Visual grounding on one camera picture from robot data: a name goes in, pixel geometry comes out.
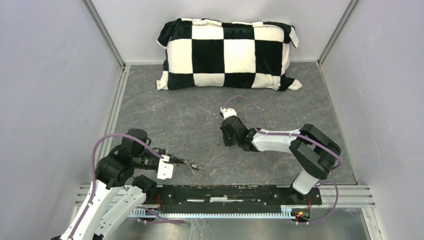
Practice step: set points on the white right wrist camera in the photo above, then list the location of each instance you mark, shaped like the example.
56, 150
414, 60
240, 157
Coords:
227, 112

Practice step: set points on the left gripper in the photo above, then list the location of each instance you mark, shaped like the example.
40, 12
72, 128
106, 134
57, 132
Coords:
165, 152

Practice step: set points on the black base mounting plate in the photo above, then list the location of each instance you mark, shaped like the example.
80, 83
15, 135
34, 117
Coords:
228, 199

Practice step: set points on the black and white checkered pillow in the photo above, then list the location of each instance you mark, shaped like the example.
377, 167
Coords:
210, 53

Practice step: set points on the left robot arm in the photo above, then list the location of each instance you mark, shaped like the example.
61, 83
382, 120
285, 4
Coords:
114, 190

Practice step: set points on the white slotted cable duct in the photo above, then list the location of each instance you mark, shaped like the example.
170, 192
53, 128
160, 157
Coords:
286, 213

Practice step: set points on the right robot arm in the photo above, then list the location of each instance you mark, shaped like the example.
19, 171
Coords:
317, 154

